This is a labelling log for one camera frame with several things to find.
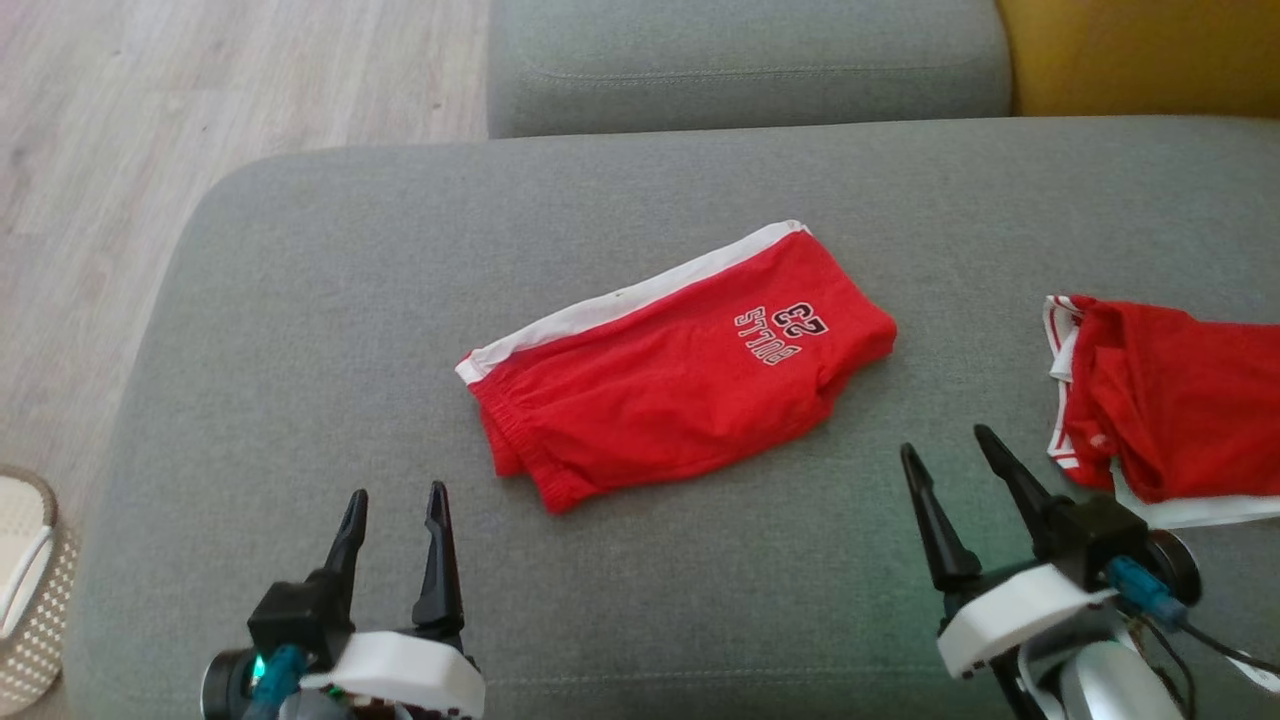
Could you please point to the small grey sofa seat cushion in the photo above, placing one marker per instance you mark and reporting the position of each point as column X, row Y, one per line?
column 750, row 50

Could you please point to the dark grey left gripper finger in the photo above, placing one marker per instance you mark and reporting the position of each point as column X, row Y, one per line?
column 347, row 555
column 440, row 580

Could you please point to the red Bulls 23 jersey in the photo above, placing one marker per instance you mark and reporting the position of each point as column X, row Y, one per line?
column 1180, row 400

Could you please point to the red Bulls 23 shorts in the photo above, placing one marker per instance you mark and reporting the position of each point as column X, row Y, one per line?
column 650, row 400

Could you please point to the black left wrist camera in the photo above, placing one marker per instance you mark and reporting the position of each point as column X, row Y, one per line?
column 295, row 620

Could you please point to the large grey sofa seat cushion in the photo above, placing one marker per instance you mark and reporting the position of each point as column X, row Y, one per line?
column 400, row 250

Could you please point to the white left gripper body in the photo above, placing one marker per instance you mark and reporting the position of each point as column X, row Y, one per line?
column 410, row 675

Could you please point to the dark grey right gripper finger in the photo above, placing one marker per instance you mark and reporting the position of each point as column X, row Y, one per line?
column 940, row 535
column 1030, row 495

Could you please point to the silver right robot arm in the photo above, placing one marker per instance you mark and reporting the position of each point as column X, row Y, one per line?
column 1110, row 690

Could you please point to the yellow sofa backrest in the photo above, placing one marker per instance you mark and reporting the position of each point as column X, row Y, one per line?
column 1140, row 50

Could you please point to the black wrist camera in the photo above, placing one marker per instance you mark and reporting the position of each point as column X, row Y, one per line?
column 295, row 620
column 1100, row 540

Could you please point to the beige woven basket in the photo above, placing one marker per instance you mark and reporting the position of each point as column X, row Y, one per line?
column 45, row 640

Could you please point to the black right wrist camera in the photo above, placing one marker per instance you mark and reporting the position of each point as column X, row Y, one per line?
column 1100, row 540

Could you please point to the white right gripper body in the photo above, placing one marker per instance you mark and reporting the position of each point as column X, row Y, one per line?
column 1010, row 620

